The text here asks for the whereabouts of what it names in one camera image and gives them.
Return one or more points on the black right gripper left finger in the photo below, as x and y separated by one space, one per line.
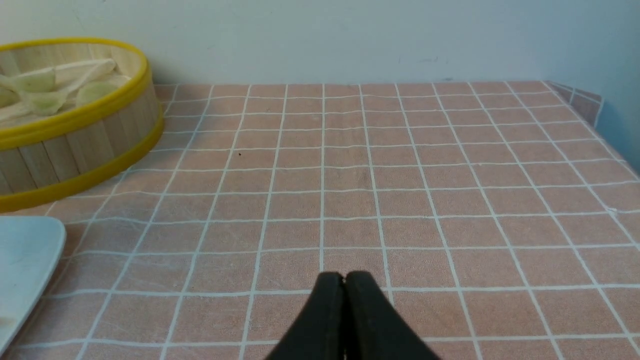
315 334

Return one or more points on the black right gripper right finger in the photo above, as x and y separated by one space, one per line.
375 330

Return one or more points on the white square plate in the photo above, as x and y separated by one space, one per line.
30 250

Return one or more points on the pink checkered tablecloth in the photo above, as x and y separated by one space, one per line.
493 217

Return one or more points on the yellow rimmed bamboo steamer basket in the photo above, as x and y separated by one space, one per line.
45 159

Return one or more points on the green dumpling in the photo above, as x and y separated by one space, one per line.
45 103
33 82

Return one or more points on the green dumpling centre right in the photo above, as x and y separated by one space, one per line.
33 82

